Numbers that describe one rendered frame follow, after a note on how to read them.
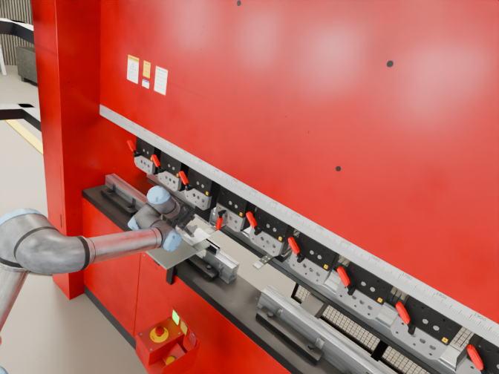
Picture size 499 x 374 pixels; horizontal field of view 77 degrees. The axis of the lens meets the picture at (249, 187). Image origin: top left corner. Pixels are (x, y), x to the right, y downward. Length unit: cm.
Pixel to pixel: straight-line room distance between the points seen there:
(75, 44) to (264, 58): 105
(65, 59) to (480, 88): 169
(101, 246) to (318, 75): 82
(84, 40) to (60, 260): 124
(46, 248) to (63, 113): 110
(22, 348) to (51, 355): 18
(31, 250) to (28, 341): 159
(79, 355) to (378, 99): 214
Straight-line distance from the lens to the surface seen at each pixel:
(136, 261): 187
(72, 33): 188
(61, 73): 188
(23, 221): 102
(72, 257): 95
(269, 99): 114
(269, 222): 123
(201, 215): 153
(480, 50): 96
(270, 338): 141
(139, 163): 176
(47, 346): 246
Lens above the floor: 195
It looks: 26 degrees down
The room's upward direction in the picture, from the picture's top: 14 degrees clockwise
